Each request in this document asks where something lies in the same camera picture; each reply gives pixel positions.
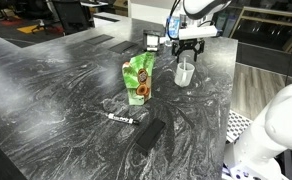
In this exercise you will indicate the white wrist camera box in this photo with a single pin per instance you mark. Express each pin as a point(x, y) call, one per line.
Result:
point(197, 32)

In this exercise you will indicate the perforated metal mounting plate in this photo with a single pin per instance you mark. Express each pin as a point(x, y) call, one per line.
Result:
point(237, 125)

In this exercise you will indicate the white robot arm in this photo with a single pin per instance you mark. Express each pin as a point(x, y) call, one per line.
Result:
point(272, 133)

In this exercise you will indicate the dark table vent grille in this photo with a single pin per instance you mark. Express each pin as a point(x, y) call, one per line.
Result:
point(98, 39)
point(122, 47)

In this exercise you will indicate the black whiteboard eraser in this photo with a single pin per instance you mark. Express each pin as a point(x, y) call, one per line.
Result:
point(150, 134)

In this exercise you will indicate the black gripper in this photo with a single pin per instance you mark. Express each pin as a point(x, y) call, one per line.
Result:
point(188, 44)

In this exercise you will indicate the yellow floor mat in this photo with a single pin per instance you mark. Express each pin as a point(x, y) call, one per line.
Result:
point(31, 29)

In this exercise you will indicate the white cabinet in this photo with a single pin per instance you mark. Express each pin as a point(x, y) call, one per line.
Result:
point(149, 11)

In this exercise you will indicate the black marker with white label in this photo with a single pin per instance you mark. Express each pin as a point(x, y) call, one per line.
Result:
point(122, 118)

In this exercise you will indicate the green snack bag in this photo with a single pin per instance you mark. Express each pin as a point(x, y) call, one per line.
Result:
point(139, 80)

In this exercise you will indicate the black office chair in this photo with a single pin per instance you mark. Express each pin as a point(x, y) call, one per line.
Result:
point(71, 15)

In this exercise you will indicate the black box device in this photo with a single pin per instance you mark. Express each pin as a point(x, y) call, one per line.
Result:
point(153, 40)

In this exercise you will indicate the white mug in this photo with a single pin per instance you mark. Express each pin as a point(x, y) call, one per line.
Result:
point(184, 76)

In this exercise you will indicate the blue label bottle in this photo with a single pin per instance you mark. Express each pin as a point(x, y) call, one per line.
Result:
point(172, 29)

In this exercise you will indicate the wooden frame shelf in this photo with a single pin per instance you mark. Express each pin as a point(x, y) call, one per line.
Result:
point(269, 23)

